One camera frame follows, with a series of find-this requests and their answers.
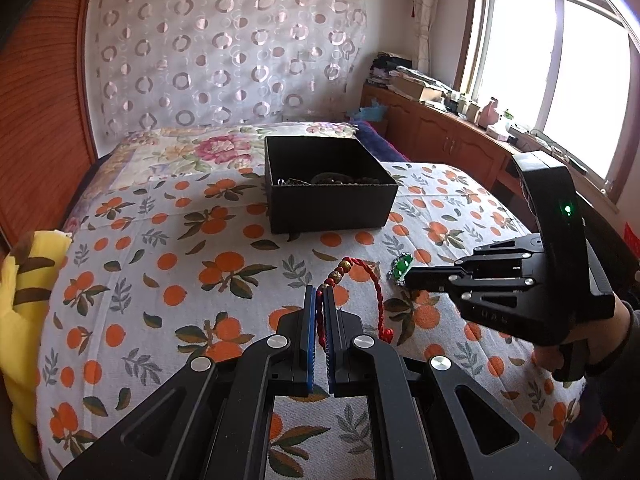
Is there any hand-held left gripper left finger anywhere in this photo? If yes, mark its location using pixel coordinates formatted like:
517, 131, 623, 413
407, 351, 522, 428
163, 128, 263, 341
57, 287, 321, 480

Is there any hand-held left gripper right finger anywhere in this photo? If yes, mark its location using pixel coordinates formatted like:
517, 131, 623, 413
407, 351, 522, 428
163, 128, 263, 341
324, 287, 561, 480

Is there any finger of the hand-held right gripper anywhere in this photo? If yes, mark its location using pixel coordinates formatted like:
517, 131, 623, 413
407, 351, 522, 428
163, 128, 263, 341
406, 236, 547, 281
406, 278, 536, 306

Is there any green gem pendant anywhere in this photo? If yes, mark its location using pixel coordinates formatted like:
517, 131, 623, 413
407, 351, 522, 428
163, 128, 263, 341
389, 254, 413, 286

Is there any red cord bracelet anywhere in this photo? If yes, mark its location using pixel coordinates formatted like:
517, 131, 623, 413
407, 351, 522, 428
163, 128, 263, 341
320, 256, 396, 346

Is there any black cardboard box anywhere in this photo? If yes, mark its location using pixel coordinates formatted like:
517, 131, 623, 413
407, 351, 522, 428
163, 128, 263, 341
263, 135, 399, 235

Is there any brown wooden bead bracelet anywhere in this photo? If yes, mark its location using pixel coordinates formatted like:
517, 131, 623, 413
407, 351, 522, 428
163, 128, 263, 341
311, 172, 386, 186

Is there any person's right forearm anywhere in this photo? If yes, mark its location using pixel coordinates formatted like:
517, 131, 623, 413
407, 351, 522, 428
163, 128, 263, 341
555, 310, 640, 480

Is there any person's right hand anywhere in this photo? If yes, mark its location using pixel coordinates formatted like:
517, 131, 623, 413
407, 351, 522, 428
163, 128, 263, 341
534, 300, 633, 383

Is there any dark blue blanket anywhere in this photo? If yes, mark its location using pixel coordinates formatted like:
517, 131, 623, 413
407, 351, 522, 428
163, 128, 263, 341
352, 120, 411, 163

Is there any wooden cabinet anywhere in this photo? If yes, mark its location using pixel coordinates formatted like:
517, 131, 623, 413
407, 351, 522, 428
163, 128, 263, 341
361, 82, 541, 201

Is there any pink figurine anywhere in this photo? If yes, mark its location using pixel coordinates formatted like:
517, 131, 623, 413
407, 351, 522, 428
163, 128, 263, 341
477, 97, 501, 126

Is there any orange fruit print cloth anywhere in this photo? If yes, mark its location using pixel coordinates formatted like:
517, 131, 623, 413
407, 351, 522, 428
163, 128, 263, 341
37, 160, 586, 480

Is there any teal bag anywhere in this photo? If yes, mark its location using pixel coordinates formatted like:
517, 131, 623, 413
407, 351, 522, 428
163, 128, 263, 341
357, 102, 388, 122

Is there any brown cardboard box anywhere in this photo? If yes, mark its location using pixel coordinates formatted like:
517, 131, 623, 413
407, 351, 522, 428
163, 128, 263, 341
390, 76, 443, 102

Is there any dark clothes pile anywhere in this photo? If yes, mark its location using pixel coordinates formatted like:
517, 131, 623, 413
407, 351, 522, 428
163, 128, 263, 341
369, 51, 401, 86

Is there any floral blanket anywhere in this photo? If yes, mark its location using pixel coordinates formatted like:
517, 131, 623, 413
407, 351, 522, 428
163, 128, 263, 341
65, 120, 361, 231

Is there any pale window curtain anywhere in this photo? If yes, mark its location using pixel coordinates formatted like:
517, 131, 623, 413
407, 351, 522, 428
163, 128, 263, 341
405, 0, 438, 73

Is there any yellow plush toy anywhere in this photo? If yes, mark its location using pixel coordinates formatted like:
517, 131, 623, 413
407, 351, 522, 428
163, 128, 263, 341
0, 230, 73, 463

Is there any circle pattern sheer curtain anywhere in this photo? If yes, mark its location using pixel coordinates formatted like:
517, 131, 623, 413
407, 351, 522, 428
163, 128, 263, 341
90, 0, 368, 138

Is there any wooden slatted wardrobe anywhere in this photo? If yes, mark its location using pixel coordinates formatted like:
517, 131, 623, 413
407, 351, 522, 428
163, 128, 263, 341
0, 0, 101, 251

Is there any wooden frame window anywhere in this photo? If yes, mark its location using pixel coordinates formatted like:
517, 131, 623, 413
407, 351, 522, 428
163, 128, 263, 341
457, 0, 640, 206

